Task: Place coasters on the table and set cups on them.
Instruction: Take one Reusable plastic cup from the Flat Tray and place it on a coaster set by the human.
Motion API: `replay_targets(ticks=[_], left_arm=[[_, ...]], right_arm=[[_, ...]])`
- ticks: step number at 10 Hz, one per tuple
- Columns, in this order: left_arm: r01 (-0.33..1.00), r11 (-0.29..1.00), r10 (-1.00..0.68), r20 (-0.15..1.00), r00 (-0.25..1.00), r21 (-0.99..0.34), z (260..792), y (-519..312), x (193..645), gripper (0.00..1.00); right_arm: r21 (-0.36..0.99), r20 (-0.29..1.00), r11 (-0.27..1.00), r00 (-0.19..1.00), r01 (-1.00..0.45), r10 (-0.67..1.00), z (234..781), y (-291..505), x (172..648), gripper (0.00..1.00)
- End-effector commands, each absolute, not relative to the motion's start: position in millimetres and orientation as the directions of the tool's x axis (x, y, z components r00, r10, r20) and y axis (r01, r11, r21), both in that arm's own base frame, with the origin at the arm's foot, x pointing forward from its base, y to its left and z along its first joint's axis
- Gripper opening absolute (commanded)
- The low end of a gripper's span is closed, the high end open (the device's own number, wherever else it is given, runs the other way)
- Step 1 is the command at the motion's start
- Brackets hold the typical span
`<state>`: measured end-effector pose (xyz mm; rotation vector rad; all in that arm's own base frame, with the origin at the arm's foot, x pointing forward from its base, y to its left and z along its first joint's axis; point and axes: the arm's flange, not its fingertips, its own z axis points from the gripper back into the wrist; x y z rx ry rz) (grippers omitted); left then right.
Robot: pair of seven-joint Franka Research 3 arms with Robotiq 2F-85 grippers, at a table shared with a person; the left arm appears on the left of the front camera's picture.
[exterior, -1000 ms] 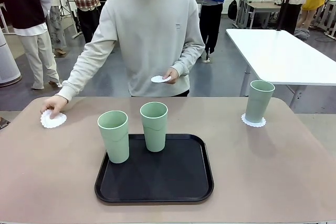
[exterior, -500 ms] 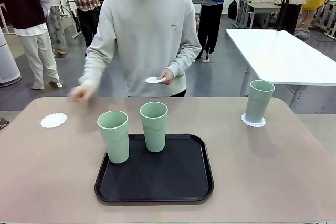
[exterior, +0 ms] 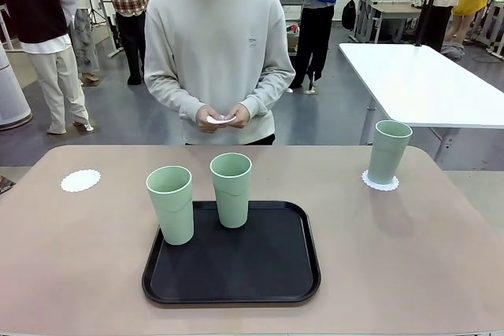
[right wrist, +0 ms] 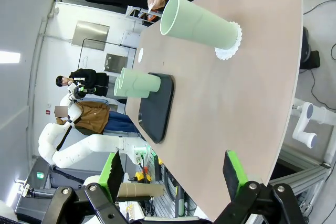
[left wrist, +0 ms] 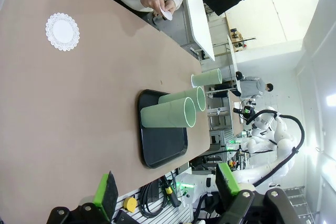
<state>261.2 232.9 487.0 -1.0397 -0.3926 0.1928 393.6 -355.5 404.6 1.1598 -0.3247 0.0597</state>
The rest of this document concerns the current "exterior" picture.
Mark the person's right forearm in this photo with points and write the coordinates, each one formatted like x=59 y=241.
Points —
x=169 y=96

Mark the person's right hand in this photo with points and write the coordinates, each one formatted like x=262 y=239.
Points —
x=204 y=123

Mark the brown patterned object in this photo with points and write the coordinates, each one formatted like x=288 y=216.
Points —
x=6 y=184

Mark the grey background desk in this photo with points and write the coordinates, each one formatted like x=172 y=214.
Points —
x=393 y=9

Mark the white scalloped paper coaster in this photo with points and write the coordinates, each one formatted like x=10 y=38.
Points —
x=380 y=188
x=214 y=119
x=80 y=181

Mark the black backpack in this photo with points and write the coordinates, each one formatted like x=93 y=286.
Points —
x=348 y=13

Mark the person's left forearm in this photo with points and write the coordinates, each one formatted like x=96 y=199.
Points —
x=271 y=88

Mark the white cylindrical air purifier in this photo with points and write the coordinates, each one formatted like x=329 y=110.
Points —
x=10 y=96

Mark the person in beige sweatshirt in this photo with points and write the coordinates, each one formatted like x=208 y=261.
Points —
x=216 y=37

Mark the grey clothes bundle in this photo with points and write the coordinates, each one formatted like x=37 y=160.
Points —
x=453 y=50

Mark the bystander in grey patterned trousers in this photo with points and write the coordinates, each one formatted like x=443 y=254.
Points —
x=84 y=45

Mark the person's left hand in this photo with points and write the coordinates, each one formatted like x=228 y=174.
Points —
x=242 y=115

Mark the light green plastic cup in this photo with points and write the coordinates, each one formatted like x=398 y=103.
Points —
x=384 y=163
x=177 y=218
x=232 y=206

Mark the black plastic serving tray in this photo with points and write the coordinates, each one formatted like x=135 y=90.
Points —
x=236 y=265

